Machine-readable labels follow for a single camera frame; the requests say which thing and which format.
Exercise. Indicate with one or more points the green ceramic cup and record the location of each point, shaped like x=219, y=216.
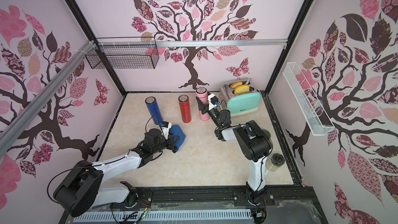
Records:
x=267, y=133

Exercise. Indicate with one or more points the clear glass jar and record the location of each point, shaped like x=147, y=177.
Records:
x=274, y=162

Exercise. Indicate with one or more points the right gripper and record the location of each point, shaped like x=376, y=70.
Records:
x=207, y=108

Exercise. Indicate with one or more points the white slotted cable duct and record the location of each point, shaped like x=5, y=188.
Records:
x=163, y=216

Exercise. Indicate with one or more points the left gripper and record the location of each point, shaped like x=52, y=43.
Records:
x=171, y=140

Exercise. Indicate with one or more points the red thermos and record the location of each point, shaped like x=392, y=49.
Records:
x=184, y=105

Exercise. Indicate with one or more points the blue microfiber cloth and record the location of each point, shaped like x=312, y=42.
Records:
x=177, y=136

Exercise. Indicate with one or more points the toast slice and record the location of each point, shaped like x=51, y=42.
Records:
x=236, y=84
x=241, y=89

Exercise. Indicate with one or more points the toast slice front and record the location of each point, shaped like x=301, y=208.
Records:
x=241, y=89

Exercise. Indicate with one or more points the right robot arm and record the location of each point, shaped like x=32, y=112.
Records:
x=254, y=142

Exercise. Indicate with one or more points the blue thermos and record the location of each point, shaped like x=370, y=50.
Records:
x=154, y=110

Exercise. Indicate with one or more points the mint green toaster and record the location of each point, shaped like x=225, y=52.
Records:
x=241, y=104

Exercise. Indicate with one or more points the toast slice rear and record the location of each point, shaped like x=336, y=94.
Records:
x=236, y=84

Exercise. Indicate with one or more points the aluminium rail back wall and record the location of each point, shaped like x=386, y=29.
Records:
x=204, y=43

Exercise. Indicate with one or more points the aluminium rail left wall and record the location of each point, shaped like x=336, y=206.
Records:
x=15, y=129

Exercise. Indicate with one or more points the black wire basket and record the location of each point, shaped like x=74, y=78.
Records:
x=125, y=55

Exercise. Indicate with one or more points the aluminium rail wall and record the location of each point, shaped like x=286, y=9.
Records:
x=15, y=129
x=204, y=43

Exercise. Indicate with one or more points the white wire shelf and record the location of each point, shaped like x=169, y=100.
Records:
x=301, y=84

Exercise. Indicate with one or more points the pink thermos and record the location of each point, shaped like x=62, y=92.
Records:
x=202, y=99

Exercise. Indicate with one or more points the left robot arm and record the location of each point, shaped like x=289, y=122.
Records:
x=84, y=185

